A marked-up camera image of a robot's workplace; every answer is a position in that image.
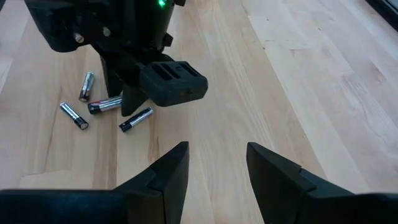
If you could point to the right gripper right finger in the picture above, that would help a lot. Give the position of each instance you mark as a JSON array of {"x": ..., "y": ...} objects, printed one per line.
[{"x": 280, "y": 193}]

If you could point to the silver black battery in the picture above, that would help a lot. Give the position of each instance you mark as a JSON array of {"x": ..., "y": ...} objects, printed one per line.
[
  {"x": 73, "y": 115},
  {"x": 86, "y": 87},
  {"x": 136, "y": 119},
  {"x": 104, "y": 104}
]

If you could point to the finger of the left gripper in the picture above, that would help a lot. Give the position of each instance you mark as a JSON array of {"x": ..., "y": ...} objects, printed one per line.
[
  {"x": 111, "y": 81},
  {"x": 132, "y": 101}
]

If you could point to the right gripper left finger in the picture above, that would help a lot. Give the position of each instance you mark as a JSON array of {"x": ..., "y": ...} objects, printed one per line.
[{"x": 161, "y": 193}]

